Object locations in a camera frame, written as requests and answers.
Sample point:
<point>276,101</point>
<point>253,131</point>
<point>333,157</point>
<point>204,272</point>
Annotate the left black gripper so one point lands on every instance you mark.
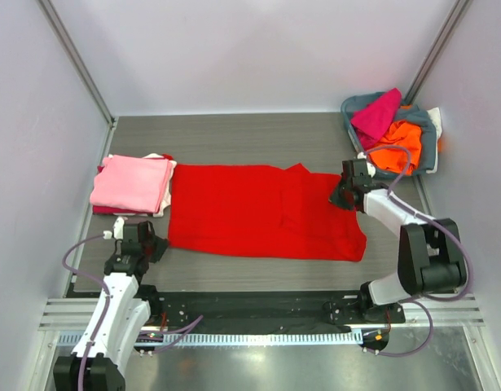
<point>160,245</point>

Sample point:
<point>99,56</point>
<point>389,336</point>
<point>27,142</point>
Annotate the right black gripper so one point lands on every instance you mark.
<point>347,189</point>

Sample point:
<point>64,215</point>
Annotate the red t shirt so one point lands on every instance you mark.
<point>262,211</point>

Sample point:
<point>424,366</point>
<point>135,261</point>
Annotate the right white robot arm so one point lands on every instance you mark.
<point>431,257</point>

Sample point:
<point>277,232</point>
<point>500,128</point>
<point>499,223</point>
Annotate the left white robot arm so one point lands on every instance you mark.
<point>125,305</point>

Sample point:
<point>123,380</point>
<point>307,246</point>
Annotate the folded pink t shirt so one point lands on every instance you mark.
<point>130,183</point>

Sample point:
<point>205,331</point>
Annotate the folded crimson t shirt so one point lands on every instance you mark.
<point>111,211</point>

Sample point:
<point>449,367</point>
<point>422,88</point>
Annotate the magenta t shirt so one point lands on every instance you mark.
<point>374,115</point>

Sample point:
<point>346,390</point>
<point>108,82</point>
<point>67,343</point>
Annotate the orange t shirt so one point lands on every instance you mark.
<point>400,148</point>

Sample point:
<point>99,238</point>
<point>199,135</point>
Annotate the blue laundry basket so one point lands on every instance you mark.
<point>347,110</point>

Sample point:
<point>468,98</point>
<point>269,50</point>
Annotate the white t shirt in basket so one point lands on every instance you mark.
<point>436,118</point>

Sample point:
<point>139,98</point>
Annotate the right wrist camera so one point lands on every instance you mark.
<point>371,169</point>

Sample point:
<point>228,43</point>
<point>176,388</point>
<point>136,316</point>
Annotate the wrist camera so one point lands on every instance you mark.
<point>117,231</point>
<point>371,169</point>

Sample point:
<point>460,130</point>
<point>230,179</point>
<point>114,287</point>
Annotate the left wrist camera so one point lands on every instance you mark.
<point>117,231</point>

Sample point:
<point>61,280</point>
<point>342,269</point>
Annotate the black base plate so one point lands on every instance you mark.
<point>272,309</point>

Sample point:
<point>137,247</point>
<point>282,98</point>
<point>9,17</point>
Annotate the white slotted cable duct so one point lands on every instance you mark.
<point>355,337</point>

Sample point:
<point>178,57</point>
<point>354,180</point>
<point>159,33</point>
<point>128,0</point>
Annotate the aluminium front rail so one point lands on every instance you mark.
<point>75,313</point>

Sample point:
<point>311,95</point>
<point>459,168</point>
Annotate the left aluminium frame post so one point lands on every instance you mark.
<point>65,40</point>

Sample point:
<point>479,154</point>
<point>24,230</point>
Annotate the aluminium frame post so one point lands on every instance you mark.
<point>445,33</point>
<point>65,40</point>

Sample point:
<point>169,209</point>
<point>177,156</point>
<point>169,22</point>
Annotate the right aluminium frame post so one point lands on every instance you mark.
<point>445,33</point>

